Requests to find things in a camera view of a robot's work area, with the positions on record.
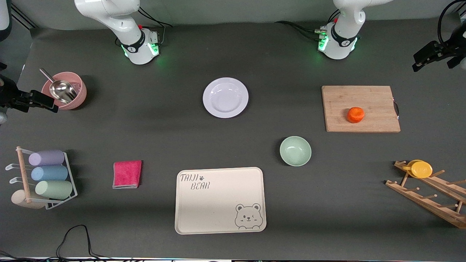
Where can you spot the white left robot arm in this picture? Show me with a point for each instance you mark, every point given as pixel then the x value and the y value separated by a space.
pixel 344 32

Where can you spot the wooden peg mug rack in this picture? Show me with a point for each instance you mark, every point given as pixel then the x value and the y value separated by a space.
pixel 426 203

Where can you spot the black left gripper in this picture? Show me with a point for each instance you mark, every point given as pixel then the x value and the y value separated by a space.
pixel 449 48

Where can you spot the pink bowl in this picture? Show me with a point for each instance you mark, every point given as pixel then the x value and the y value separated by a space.
pixel 81 95

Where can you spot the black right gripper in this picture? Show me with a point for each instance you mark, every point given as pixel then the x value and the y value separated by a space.
pixel 10 95

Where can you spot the wooden cutting board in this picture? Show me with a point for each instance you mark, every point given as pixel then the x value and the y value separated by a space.
pixel 367 105

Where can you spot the green cup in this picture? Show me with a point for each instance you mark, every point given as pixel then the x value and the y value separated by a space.
pixel 54 189

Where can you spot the white round plate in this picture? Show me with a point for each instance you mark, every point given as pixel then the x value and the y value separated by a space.
pixel 225 97

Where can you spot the purple cup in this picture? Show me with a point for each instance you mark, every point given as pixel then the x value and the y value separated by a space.
pixel 47 158

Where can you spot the yellow cup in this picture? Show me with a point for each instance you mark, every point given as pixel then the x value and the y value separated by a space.
pixel 421 169

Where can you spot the cream bear print tray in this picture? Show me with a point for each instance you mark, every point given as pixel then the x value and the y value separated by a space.
pixel 214 207

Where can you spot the blue cup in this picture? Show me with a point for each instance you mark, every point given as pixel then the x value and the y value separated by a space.
pixel 50 173

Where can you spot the pink folded cloth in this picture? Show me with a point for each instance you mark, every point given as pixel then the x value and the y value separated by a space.
pixel 127 174

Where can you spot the beige cup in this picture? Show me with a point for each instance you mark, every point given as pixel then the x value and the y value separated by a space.
pixel 18 199

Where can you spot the metal scoop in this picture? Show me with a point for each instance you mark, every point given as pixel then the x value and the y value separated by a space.
pixel 63 91

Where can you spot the orange fruit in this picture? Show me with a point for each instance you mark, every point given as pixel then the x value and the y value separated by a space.
pixel 355 115

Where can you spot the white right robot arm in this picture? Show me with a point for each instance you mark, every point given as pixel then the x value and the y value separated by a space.
pixel 120 22

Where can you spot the pale green bowl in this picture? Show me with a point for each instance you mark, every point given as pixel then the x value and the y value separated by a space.
pixel 295 151

